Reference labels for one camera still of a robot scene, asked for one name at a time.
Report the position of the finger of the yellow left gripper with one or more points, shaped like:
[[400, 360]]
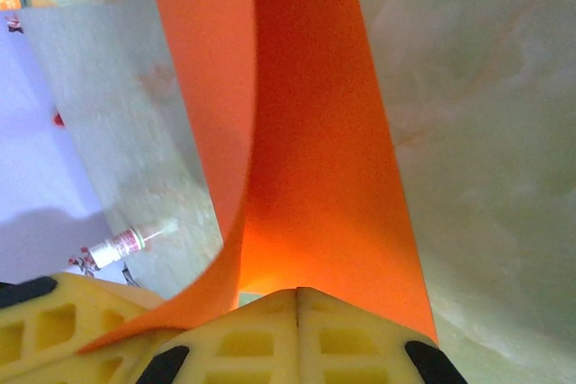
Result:
[[81, 370], [90, 298]]

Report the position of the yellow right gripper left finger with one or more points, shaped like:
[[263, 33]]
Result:
[[252, 334]]

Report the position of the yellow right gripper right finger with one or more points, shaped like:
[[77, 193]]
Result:
[[360, 339]]

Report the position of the orange cloth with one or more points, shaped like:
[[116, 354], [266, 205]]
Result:
[[315, 132]]

